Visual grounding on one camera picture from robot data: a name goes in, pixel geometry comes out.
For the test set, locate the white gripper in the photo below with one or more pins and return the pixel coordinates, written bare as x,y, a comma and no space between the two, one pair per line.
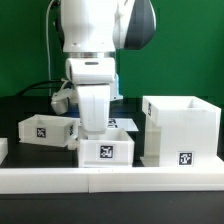
92,78

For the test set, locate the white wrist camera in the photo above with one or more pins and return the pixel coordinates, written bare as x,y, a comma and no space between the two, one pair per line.
62,100

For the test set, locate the white left fence block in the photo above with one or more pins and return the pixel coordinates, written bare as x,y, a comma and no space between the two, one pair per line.
3,149

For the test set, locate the white front fence rail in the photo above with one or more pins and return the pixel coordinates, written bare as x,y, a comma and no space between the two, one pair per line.
97,180

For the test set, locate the white drawer tray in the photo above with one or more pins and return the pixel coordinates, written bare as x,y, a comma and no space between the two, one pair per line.
115,148
48,130

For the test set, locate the fiducial marker sheet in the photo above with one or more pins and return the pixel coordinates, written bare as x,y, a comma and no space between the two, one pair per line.
125,123

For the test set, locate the white front drawer tray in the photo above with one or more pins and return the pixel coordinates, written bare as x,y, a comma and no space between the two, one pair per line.
115,148

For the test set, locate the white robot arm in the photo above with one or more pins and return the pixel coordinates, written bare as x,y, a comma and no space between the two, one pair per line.
93,31

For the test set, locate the white drawer cabinet box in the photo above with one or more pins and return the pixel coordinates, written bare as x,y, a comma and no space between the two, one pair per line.
180,131

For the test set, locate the white rear drawer tray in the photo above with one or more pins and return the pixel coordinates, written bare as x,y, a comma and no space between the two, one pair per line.
48,130

